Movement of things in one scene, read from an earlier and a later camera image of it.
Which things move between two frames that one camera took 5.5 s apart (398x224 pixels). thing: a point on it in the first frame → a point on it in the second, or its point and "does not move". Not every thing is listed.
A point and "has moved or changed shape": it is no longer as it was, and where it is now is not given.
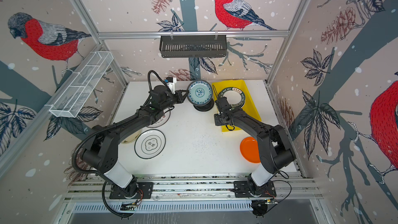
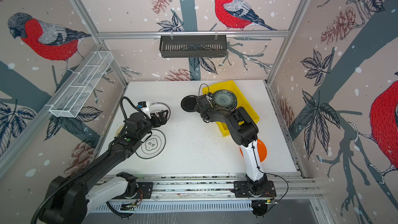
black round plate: x=205 y=107 has moved or changed shape
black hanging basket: x=189 y=47 does not move
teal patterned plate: x=199 y=92 → x=224 y=99
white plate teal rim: x=150 y=143 does not move
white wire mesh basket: x=81 y=84 does not move
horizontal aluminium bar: x=157 y=35 does not move
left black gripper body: x=171 y=100 → x=147 y=126
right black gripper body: x=218 y=118 → x=199 y=108
